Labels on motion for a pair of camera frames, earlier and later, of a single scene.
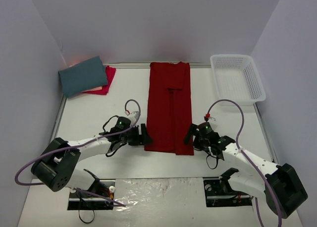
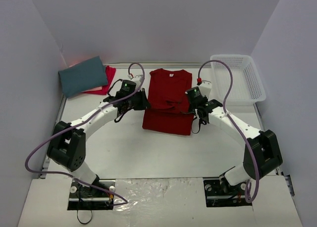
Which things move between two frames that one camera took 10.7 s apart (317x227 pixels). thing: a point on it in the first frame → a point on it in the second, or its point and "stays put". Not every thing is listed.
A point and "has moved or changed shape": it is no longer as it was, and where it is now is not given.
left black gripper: x=141 y=134 → x=142 y=99
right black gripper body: x=193 y=133 → x=189 y=102
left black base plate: x=79 y=200 stays put
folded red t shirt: x=110 y=73 stays put
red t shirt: x=169 y=110 has moved or changed shape
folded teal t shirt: x=83 y=77 stays put
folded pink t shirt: x=96 y=88 stays put
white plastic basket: x=236 y=77 stays put
